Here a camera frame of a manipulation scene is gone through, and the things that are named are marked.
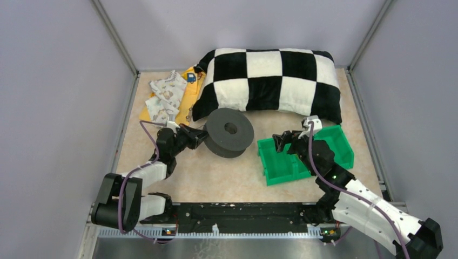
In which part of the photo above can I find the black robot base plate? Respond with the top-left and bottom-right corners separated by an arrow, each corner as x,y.
140,202 -> 335,234

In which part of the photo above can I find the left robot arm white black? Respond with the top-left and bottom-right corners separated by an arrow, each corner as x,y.
90,124 -> 209,233

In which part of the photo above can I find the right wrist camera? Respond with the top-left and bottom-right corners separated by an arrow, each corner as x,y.
299,115 -> 323,139

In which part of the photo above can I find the white patterned cloth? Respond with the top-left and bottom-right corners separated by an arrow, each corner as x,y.
145,70 -> 187,125

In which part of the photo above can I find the dark grey filament spool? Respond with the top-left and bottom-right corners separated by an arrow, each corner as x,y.
203,108 -> 254,159

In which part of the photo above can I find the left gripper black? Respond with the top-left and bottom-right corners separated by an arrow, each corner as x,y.
170,122 -> 211,156

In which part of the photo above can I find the grey slotted cable duct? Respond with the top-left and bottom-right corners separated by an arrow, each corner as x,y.
98,224 -> 341,239

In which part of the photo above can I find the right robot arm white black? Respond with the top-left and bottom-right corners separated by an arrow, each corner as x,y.
273,131 -> 443,258

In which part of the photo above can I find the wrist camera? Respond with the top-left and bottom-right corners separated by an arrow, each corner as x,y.
166,116 -> 179,133
299,115 -> 323,139

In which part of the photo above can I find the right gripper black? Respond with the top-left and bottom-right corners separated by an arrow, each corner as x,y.
273,128 -> 318,176

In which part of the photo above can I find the black white checkered blanket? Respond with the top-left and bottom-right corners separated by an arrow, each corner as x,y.
191,48 -> 342,124

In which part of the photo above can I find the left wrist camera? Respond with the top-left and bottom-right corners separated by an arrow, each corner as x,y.
166,116 -> 179,133

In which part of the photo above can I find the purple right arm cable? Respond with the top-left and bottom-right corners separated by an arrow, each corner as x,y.
307,121 -> 412,259

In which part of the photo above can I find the green three-compartment bin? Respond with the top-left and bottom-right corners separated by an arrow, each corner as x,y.
257,126 -> 354,186

